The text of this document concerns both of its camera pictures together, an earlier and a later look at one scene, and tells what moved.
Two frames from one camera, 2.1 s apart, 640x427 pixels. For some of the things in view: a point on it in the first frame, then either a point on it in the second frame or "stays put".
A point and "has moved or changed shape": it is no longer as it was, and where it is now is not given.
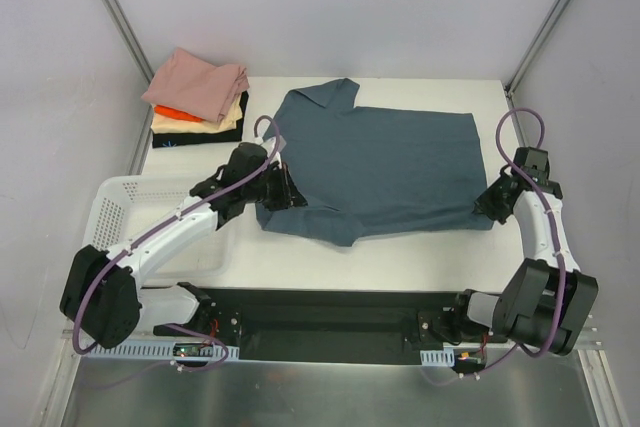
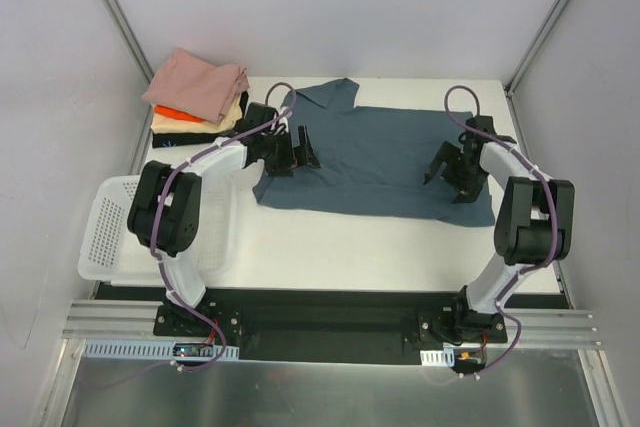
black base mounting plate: x=324 y=325 stays put
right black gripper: x=495 y=199 to x=458 y=173
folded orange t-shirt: x=174 y=113 stays put
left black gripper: x=285 y=188 to x=292 y=155
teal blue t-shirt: x=370 y=171 has moved or changed shape
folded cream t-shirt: x=168 y=124 stays put
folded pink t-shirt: x=190 y=84 stays put
